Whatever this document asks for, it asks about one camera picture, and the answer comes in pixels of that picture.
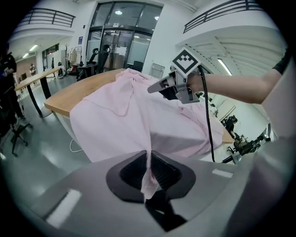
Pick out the clothes rack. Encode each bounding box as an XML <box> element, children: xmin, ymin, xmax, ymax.
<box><xmin>69</xmin><ymin>46</ymin><xmax>83</xmax><ymax>68</ymax></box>

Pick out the ceiling tube light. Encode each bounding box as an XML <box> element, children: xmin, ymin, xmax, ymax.
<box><xmin>217</xmin><ymin>57</ymin><xmax>232</xmax><ymax>76</ymax></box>

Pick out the round wooden table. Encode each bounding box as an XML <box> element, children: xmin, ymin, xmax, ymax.
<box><xmin>15</xmin><ymin>67</ymin><xmax>61</xmax><ymax>118</ymax></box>

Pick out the grey folding table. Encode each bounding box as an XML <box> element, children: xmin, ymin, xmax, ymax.
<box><xmin>150</xmin><ymin>63</ymin><xmax>165</xmax><ymax>78</ymax></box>

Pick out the pink shirt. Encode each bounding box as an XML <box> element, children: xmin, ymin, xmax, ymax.
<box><xmin>69</xmin><ymin>68</ymin><xmax>225</xmax><ymax>201</ymax></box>

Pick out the person's right forearm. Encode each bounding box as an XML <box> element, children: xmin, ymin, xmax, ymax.
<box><xmin>186</xmin><ymin>67</ymin><xmax>287</xmax><ymax>105</ymax></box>

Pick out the black balcony railing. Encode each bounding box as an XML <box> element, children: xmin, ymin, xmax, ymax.
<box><xmin>19</xmin><ymin>8</ymin><xmax>76</xmax><ymax>28</ymax></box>
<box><xmin>184</xmin><ymin>0</ymin><xmax>262</xmax><ymax>34</ymax></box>

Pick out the white floor cable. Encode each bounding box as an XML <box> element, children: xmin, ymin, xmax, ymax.
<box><xmin>70</xmin><ymin>138</ymin><xmax>84</xmax><ymax>153</ymax></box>

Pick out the black ergonomic chair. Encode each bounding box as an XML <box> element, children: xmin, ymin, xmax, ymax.
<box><xmin>96</xmin><ymin>45</ymin><xmax>111</xmax><ymax>73</ymax></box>

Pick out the wooden coat rack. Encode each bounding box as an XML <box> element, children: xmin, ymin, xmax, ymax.
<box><xmin>63</xmin><ymin>44</ymin><xmax>72</xmax><ymax>70</ymax></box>

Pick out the black office chair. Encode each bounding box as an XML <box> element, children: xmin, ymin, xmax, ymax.
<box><xmin>0</xmin><ymin>108</ymin><xmax>33</xmax><ymax>158</ymax></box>

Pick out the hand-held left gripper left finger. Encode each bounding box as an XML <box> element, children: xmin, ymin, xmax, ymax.
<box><xmin>27</xmin><ymin>150</ymin><xmax>148</xmax><ymax>237</ymax></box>

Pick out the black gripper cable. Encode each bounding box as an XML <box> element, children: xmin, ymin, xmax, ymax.
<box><xmin>198</xmin><ymin>66</ymin><xmax>216</xmax><ymax>163</ymax></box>

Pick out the glass entrance door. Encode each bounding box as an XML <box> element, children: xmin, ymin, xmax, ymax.
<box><xmin>86</xmin><ymin>27</ymin><xmax>153</xmax><ymax>73</ymax></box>

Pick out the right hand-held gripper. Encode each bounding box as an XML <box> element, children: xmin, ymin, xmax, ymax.
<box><xmin>147</xmin><ymin>47</ymin><xmax>201</xmax><ymax>105</ymax></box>

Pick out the person's black t-shirt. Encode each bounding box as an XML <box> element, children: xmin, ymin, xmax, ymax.
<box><xmin>271</xmin><ymin>50</ymin><xmax>292</xmax><ymax>75</ymax></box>

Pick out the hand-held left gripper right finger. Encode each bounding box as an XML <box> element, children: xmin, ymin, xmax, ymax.
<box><xmin>151</xmin><ymin>150</ymin><xmax>236</xmax><ymax>232</ymax></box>

